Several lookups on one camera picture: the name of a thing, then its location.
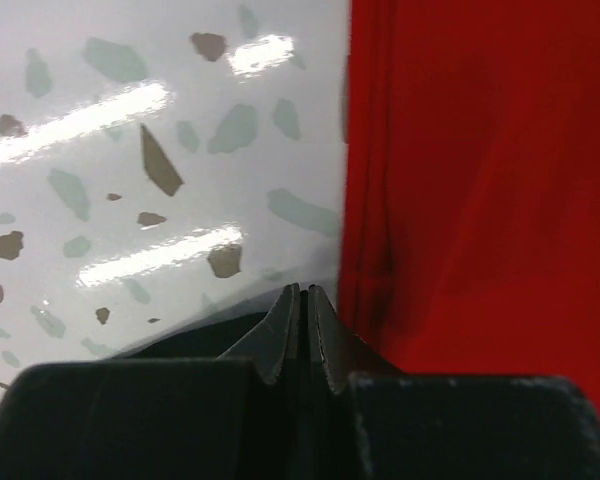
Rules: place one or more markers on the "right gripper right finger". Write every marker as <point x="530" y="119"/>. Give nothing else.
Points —
<point x="335" y="349"/>

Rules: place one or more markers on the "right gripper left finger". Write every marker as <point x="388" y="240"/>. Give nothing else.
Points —
<point x="272" y="340"/>

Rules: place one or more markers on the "black t-shirt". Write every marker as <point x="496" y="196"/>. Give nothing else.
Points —
<point x="205" y="342"/>

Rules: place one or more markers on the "folded red t-shirt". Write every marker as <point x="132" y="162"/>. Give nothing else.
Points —
<point x="472" y="218"/>

